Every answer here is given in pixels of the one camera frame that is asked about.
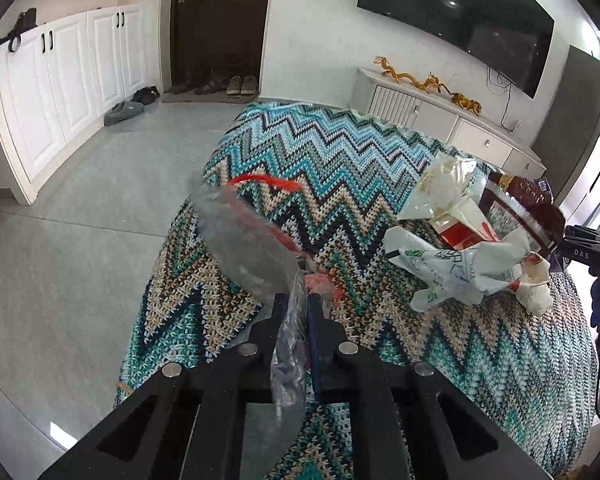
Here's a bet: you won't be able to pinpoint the grey refrigerator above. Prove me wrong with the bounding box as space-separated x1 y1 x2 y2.
532 46 600 204

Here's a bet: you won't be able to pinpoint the grey slipper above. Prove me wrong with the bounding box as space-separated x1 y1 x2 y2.
104 101 145 127

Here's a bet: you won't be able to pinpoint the white shoe cabinet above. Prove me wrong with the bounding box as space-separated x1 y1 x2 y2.
0 0 161 205

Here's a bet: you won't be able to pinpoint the white gold printed bag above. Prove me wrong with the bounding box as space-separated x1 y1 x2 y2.
398 155 477 221

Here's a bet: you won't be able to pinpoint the tan shoes pair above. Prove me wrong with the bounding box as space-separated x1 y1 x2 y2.
226 76 259 96

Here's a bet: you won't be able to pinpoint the zigzag knitted table cloth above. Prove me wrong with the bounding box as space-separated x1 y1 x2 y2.
114 102 597 479

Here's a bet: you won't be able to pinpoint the clear plastic bag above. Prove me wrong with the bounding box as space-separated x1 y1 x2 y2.
190 183 311 419

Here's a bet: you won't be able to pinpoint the black handbag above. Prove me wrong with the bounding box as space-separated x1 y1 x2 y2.
0 8 38 53

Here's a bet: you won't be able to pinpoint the golden dragon figurine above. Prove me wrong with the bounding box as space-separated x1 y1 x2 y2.
373 56 451 93

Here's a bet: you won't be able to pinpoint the wall mounted black television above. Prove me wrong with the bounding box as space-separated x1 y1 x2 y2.
358 0 554 98

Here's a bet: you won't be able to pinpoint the dark brown entrance door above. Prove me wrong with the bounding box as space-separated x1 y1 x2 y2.
170 0 268 87

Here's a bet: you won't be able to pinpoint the white tissue bag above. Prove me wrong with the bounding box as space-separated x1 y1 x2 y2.
510 252 553 316

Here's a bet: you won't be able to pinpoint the white green printed plastic bag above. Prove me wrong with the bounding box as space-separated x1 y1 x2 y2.
384 226 531 312

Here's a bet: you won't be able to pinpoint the golden tiger figurine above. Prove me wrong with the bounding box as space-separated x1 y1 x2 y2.
451 92 482 116

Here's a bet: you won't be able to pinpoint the dark brown snack bag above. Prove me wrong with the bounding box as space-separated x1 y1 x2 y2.
479 171 566 257

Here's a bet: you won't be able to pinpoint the black shoes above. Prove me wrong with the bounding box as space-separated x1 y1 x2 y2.
131 86 160 106

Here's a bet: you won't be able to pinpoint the brown sandals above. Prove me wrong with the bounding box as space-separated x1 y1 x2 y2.
170 76 230 96

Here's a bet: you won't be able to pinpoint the grey door mat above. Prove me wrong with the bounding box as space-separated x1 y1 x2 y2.
160 90 259 104

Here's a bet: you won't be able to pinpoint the red white paper bag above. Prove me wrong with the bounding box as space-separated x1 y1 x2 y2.
429 197 498 250

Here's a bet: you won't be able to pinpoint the white tv cabinet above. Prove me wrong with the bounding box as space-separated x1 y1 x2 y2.
349 68 545 179

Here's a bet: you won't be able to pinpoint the white wifi router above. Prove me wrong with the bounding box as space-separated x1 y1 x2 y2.
510 119 522 136

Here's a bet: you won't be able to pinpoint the television cables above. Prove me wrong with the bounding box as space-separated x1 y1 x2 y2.
485 64 516 129

